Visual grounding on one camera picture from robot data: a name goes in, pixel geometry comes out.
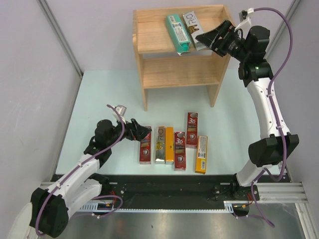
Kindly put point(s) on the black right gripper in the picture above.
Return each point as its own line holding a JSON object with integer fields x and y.
{"x": 227, "y": 30}

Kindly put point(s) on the silver yellow toothpaste box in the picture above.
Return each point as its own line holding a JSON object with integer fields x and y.
{"x": 164, "y": 153}

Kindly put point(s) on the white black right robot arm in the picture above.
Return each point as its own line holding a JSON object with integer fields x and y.
{"x": 254, "y": 65}

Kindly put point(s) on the wooden two-tier shelf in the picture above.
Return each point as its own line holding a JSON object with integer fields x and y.
{"x": 196, "y": 68}

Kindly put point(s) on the white slotted cable duct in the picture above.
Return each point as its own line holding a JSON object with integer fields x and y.
{"x": 104, "y": 207}

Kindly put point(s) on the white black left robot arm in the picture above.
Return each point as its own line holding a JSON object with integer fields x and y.
{"x": 53, "y": 207}

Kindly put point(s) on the silver teal toothpaste box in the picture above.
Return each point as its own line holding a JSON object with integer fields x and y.
{"x": 193, "y": 29}

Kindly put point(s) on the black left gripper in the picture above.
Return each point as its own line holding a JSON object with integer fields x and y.
{"x": 133, "y": 132}

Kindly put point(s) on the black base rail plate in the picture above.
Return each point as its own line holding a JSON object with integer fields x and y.
{"x": 175, "y": 192}

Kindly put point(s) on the upper red 3D toothpaste box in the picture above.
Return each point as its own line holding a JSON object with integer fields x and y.
{"x": 192, "y": 130}

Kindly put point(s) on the teal toothpaste box with barcode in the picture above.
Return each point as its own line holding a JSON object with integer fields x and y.
{"x": 177, "y": 33}

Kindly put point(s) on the yellow toothpaste box with barcode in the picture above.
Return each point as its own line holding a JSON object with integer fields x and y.
{"x": 201, "y": 155}

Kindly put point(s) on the left red 3D toothpaste box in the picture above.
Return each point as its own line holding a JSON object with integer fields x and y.
{"x": 145, "y": 148}

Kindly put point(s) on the red 3d toothpaste box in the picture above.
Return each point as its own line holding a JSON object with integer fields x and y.
{"x": 192, "y": 130}
{"x": 145, "y": 148}
{"x": 179, "y": 151}

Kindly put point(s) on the middle red 3D toothpaste box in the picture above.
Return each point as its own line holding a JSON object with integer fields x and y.
{"x": 179, "y": 151}

